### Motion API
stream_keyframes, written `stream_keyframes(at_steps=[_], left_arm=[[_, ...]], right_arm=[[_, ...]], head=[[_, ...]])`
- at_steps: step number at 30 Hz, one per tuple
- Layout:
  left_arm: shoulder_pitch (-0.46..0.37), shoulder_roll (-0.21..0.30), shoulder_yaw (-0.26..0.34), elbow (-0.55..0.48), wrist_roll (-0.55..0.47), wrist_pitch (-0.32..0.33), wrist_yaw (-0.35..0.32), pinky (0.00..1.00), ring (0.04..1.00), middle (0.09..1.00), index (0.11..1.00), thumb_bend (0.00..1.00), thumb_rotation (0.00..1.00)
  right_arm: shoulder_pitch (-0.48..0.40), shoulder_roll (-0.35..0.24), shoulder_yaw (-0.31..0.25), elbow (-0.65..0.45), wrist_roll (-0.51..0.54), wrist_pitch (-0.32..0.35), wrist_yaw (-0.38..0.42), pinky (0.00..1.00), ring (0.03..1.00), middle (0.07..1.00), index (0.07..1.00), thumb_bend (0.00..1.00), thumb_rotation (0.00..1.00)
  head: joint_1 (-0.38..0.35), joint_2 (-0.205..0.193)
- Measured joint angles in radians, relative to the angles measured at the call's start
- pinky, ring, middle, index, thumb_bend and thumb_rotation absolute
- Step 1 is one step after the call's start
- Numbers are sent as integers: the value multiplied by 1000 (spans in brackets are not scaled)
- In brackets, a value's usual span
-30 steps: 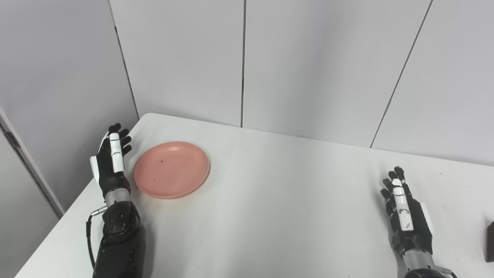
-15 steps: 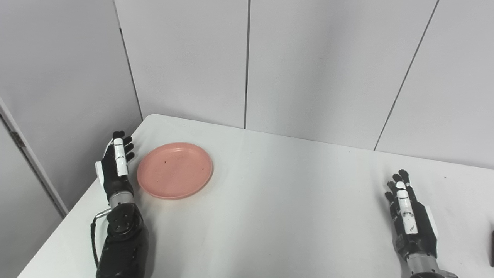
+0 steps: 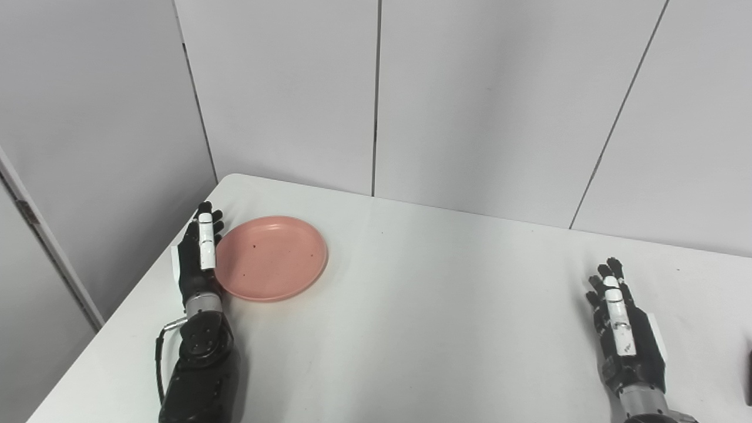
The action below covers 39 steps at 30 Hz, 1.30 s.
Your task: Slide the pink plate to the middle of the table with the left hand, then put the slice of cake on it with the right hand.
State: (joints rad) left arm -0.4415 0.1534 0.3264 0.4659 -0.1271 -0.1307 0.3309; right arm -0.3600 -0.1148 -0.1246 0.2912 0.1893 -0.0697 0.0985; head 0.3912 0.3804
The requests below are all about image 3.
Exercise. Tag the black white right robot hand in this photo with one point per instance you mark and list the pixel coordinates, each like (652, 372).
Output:
(643, 352)

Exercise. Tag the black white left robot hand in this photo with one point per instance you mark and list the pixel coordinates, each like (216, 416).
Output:
(194, 264)

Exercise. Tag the pink round plate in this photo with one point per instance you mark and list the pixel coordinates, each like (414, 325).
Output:
(270, 258)

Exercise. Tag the triangular cake slice with fruit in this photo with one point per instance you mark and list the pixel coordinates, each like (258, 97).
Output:
(749, 376)

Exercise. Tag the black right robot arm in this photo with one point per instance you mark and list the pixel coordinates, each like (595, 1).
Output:
(643, 408)

